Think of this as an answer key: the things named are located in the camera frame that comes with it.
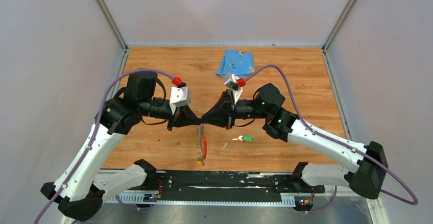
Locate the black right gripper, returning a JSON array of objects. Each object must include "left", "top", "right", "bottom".
[{"left": 199, "top": 90, "right": 270, "bottom": 131}]

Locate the metal keyring plate with spring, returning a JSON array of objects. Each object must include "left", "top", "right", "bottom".
[{"left": 197, "top": 124, "right": 207, "bottom": 161}]

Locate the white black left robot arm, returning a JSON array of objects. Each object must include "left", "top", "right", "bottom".
[{"left": 41, "top": 68, "right": 199, "bottom": 221}]

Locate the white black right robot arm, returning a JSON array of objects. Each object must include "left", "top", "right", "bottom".
[{"left": 200, "top": 83, "right": 388, "bottom": 200}]

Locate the blue folded cloth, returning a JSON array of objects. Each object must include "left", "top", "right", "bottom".
[{"left": 216, "top": 49, "right": 256, "bottom": 78}]

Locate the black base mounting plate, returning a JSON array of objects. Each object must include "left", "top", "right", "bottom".
[{"left": 132, "top": 170, "right": 325, "bottom": 203}]

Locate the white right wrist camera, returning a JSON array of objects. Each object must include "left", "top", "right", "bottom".
[{"left": 222, "top": 72, "right": 243, "bottom": 104}]

